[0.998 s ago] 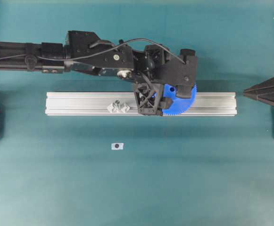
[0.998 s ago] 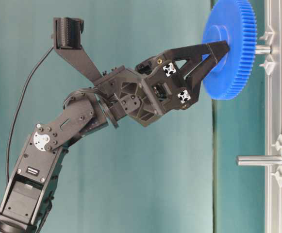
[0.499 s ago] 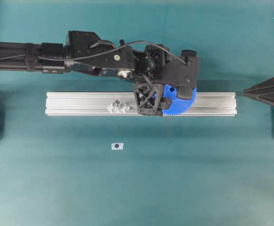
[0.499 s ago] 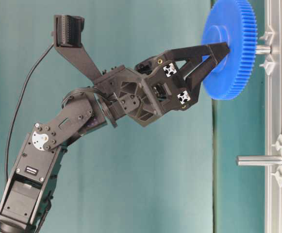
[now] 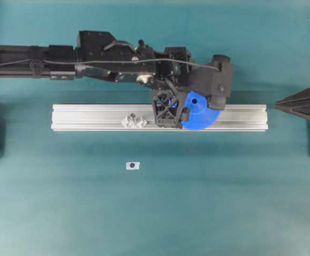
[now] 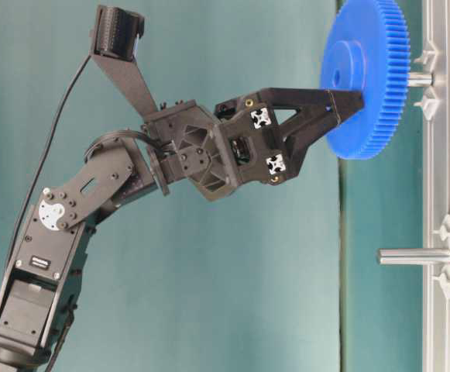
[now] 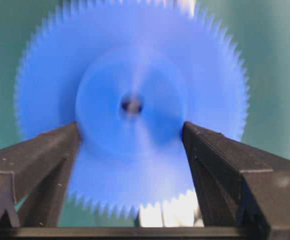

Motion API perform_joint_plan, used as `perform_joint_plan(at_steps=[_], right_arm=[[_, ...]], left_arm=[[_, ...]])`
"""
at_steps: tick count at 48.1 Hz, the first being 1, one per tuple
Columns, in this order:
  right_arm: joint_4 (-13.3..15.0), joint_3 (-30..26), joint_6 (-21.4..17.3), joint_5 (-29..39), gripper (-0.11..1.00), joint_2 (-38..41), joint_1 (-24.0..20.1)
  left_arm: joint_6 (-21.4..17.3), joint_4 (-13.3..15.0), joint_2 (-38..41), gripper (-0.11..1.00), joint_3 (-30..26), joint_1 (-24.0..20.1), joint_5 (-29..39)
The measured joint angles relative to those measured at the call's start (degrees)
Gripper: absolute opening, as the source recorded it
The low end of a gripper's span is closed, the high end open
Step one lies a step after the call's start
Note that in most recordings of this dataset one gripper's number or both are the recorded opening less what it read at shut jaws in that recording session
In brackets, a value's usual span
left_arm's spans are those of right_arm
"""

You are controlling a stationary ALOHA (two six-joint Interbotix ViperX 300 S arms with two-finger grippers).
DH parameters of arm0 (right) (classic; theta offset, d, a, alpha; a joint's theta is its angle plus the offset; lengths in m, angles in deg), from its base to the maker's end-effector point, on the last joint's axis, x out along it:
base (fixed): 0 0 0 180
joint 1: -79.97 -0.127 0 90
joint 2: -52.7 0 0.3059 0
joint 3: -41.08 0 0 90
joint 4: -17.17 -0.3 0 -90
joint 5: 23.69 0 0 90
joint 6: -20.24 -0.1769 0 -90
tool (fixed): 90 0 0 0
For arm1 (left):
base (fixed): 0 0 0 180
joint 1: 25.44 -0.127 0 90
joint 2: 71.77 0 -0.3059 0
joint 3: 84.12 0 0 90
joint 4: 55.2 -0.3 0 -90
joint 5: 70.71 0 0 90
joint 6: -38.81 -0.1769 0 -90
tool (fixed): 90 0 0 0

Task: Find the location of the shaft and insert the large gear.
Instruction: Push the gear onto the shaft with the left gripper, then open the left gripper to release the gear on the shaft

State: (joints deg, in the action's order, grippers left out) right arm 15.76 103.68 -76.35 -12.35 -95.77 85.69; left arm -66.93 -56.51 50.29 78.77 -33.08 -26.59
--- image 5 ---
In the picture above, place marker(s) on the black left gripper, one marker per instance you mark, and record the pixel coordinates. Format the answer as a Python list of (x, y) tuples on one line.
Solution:
[(176, 71)]

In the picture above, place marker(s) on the large blue plastic gear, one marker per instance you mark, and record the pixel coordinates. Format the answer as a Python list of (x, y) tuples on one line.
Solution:
[(200, 116)]

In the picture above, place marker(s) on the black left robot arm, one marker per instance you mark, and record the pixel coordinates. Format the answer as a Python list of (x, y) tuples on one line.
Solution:
[(98, 55)]

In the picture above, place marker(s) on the small white marker sticker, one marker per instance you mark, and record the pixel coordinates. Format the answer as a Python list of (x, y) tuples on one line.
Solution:
[(132, 165)]

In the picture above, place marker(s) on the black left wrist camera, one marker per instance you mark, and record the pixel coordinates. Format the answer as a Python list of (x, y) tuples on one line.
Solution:
[(210, 82)]

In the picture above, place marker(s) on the clear shaft mount left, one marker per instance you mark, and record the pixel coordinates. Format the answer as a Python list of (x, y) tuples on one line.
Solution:
[(132, 121)]

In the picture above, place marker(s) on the long aluminium extrusion rail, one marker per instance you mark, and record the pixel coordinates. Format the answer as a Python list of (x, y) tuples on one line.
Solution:
[(100, 117)]

